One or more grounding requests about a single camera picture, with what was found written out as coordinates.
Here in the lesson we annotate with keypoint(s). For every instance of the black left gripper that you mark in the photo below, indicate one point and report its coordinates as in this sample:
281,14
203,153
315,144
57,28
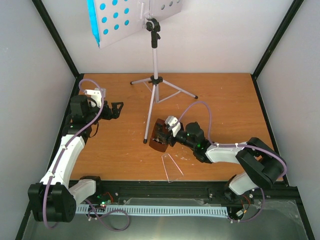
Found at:
115,113

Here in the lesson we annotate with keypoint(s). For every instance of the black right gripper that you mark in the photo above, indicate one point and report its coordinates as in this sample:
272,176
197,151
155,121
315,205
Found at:
170,139

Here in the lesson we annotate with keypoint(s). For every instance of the brown wooden metronome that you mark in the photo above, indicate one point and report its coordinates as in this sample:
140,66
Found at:
156,145

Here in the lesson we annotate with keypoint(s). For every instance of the clear plastic metronome cover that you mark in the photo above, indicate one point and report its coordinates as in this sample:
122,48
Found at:
171,168

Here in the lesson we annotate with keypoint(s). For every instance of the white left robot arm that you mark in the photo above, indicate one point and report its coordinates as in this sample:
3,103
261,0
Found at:
52,199

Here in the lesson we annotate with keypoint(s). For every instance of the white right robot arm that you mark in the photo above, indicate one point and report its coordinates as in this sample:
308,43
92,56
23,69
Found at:
262,166

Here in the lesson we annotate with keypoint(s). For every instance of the white tripod music stand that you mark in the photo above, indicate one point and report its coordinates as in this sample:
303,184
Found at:
119,19

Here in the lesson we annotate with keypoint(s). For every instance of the blue music sheet folder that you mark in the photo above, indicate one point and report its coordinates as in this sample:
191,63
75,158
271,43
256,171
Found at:
93,20

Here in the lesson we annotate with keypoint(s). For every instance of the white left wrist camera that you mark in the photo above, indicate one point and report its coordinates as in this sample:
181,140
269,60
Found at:
97,96

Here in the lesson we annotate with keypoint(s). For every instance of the black enclosure frame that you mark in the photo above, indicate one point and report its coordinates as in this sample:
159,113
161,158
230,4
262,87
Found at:
187,189

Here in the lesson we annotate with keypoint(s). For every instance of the white slotted cable duct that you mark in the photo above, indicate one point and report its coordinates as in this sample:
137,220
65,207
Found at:
166,211

